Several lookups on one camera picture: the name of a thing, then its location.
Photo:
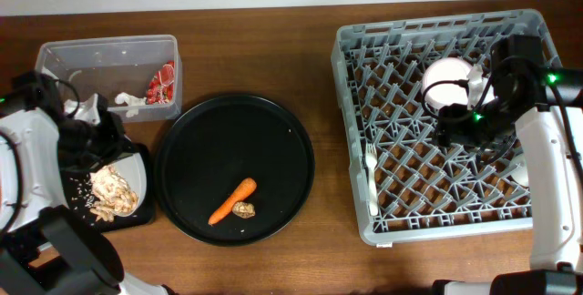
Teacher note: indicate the clear plastic bin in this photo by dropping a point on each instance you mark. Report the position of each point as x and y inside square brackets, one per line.
[113, 65]

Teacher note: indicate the orange carrot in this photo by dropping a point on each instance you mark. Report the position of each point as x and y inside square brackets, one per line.
[241, 192]

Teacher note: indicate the brown walnut shell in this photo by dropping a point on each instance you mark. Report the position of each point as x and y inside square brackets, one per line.
[243, 210]

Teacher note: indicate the black round tray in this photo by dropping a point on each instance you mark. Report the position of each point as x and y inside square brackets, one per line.
[217, 144]

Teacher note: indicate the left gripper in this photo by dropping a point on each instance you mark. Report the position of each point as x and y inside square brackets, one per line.
[119, 145]

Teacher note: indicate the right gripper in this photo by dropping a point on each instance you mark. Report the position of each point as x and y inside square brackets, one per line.
[450, 125]

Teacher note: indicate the peanut shells pile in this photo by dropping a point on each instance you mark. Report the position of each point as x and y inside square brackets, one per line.
[113, 200]

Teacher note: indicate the white tissue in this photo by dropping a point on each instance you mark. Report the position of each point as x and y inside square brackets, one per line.
[130, 101]

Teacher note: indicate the black rectangular bin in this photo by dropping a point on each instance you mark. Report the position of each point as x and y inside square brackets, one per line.
[144, 214]

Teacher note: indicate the white plastic fork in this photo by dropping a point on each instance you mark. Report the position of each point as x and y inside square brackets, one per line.
[371, 163]

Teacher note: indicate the grey dishwasher rack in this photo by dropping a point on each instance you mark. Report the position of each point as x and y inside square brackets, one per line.
[424, 192]

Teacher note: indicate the white rice pile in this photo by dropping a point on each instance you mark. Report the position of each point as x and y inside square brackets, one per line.
[108, 174]

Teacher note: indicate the grey plate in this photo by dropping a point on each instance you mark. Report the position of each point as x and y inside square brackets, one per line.
[133, 171]

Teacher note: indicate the cream cup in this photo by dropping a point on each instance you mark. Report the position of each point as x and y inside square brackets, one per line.
[519, 173]

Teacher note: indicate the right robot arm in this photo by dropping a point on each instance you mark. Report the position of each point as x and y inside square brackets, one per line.
[544, 106]

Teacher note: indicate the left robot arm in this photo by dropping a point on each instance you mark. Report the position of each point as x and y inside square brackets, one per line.
[46, 247]

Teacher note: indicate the red snack wrapper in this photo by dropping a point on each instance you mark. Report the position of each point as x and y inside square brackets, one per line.
[161, 86]

